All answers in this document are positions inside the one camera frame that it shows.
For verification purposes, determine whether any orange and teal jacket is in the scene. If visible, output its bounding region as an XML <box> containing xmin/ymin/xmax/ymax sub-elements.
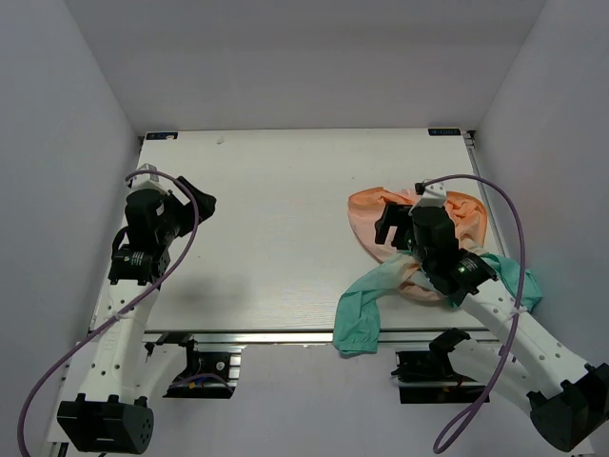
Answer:
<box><xmin>332</xmin><ymin>187</ymin><xmax>521</xmax><ymax>356</ymax></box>

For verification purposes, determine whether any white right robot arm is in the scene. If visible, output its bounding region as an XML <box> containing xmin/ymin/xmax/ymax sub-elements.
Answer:
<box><xmin>375</xmin><ymin>203</ymin><xmax>608</xmax><ymax>452</ymax></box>

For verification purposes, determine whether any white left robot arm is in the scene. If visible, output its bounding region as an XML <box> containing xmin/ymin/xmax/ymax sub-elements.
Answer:
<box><xmin>56</xmin><ymin>171</ymin><xmax>216</xmax><ymax>455</ymax></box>

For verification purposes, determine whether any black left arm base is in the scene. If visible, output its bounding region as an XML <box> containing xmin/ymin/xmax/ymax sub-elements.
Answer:
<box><xmin>136</xmin><ymin>332</ymin><xmax>241</xmax><ymax>401</ymax></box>

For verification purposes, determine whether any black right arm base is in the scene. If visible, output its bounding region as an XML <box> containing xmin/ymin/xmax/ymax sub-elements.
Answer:
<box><xmin>391</xmin><ymin>328</ymin><xmax>484</xmax><ymax>405</ymax></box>

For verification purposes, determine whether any blue left corner sticker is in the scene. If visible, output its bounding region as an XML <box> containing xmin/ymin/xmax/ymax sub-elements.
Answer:
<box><xmin>145</xmin><ymin>131</ymin><xmax>178</xmax><ymax>141</ymax></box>

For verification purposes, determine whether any blue corner sticker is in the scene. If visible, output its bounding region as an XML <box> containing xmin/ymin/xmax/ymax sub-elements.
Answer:
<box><xmin>427</xmin><ymin>128</ymin><xmax>462</xmax><ymax>136</ymax></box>
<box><xmin>145</xmin><ymin>131</ymin><xmax>178</xmax><ymax>141</ymax></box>

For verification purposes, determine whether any blue right corner sticker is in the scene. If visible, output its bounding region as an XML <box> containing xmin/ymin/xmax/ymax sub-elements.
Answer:
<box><xmin>427</xmin><ymin>128</ymin><xmax>462</xmax><ymax>136</ymax></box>

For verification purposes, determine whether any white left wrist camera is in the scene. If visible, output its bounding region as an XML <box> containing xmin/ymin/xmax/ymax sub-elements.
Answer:
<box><xmin>128</xmin><ymin>163</ymin><xmax>172</xmax><ymax>195</ymax></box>

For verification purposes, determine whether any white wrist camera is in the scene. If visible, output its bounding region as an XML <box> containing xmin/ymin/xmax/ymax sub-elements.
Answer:
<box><xmin>411</xmin><ymin>181</ymin><xmax>447</xmax><ymax>212</ymax></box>
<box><xmin>128</xmin><ymin>163</ymin><xmax>172</xmax><ymax>195</ymax></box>

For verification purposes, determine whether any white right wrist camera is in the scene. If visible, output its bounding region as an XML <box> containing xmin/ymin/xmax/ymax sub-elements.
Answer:
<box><xmin>411</xmin><ymin>181</ymin><xmax>447</xmax><ymax>212</ymax></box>

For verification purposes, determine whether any aluminium table frame rail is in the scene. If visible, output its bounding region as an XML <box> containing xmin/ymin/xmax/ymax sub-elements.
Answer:
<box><xmin>462</xmin><ymin>130</ymin><xmax>506</xmax><ymax>255</ymax></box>

